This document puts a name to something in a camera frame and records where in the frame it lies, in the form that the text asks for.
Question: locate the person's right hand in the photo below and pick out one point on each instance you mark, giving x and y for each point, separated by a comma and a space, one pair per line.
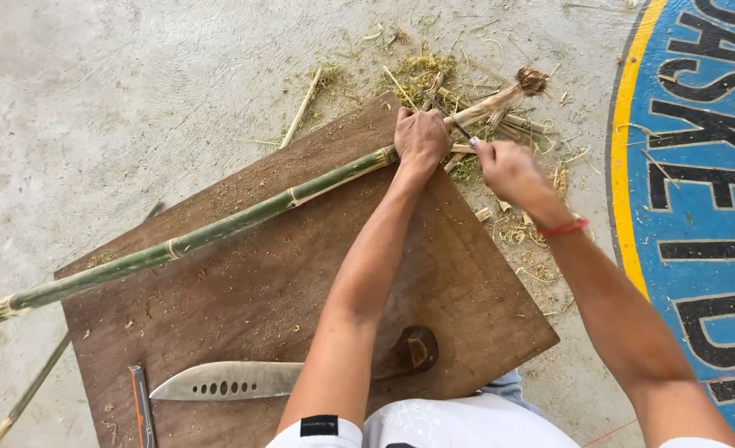
509, 173

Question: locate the large perforated steel knife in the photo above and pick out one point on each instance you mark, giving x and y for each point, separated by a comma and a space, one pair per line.
249, 379

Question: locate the long green bamboo pole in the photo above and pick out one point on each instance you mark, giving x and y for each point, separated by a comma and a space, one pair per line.
218, 231

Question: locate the red thread wrist band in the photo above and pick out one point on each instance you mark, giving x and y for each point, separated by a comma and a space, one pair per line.
563, 228

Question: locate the person's white shirt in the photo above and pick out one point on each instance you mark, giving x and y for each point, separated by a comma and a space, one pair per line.
442, 426

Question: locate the brown wooden board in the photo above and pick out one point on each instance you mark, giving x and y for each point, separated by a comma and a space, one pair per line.
292, 292

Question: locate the person's right fingers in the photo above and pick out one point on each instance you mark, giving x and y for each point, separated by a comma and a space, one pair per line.
480, 147

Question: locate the thin bamboo stick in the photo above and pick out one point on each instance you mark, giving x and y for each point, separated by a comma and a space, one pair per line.
28, 392

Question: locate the person's left hand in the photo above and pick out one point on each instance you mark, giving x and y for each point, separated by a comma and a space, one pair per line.
422, 140

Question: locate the thin dark hacksaw blade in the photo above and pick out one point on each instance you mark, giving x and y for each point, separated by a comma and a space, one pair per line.
451, 119

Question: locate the person's blue jeans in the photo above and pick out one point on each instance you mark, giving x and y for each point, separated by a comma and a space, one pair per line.
511, 389

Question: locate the pale split bamboo strip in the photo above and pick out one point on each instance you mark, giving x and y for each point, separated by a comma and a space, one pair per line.
301, 109

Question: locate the pile of bamboo scraps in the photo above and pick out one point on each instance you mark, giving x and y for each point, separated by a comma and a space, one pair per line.
498, 143

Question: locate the person's left fingers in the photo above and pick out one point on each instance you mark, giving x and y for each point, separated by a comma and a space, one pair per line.
406, 114

